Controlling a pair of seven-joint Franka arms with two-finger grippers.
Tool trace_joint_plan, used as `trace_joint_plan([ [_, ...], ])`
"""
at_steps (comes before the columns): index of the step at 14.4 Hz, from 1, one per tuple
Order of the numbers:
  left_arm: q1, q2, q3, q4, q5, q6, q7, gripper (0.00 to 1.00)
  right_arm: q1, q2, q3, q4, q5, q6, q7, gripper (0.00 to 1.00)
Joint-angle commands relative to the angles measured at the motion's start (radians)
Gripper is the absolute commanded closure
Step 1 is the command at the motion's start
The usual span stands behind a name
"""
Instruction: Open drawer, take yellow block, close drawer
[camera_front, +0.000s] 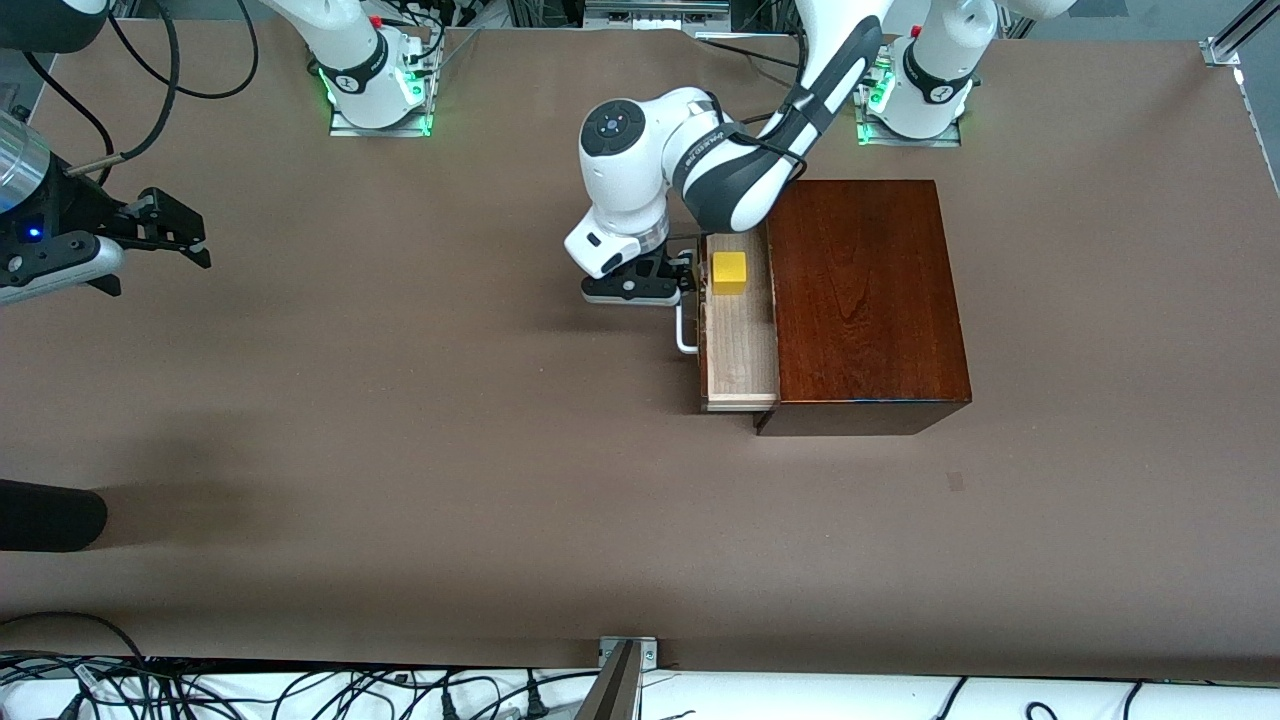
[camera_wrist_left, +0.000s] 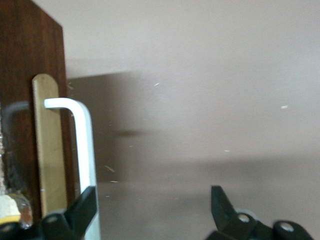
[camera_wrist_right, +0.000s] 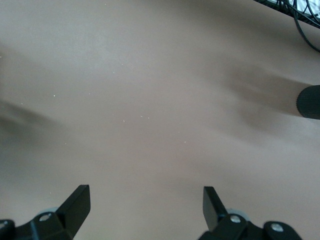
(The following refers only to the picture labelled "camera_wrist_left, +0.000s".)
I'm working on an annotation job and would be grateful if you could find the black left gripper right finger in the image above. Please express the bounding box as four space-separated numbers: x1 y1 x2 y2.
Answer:
206 184 316 240

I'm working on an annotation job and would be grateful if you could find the wooden drawer with white handle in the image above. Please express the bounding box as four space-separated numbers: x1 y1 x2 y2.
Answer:
0 0 102 240

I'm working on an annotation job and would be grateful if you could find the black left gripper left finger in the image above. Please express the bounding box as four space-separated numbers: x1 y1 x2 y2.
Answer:
40 185 99 240

